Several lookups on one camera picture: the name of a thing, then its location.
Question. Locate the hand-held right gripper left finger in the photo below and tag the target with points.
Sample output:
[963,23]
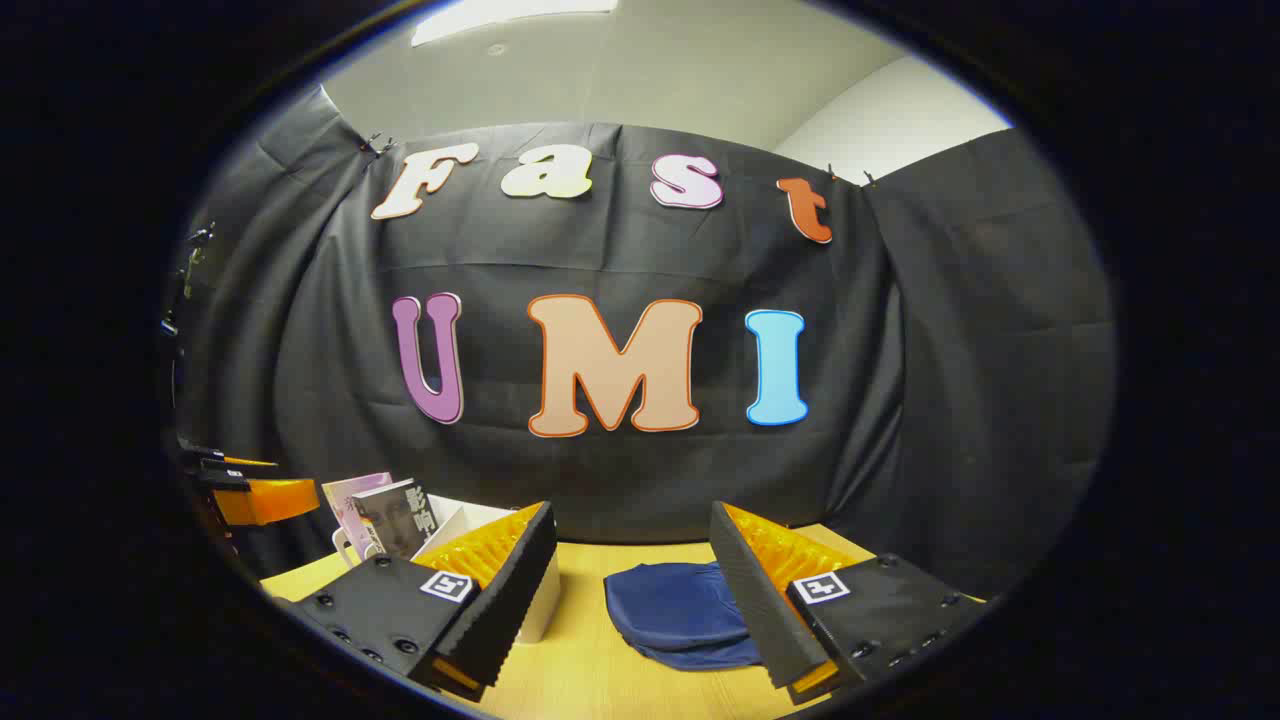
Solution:
[500,610]

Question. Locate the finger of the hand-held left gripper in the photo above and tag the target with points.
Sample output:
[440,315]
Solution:
[270,500]
[215,462]

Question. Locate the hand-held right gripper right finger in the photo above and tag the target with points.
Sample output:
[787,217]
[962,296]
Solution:
[760,610]

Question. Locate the white bookshelf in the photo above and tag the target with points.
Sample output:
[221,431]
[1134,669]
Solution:
[540,605]

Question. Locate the blue schoolbag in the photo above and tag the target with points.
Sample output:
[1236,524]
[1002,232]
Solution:
[670,610]

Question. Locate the black backdrop cloth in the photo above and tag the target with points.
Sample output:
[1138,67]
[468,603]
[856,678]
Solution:
[880,350]

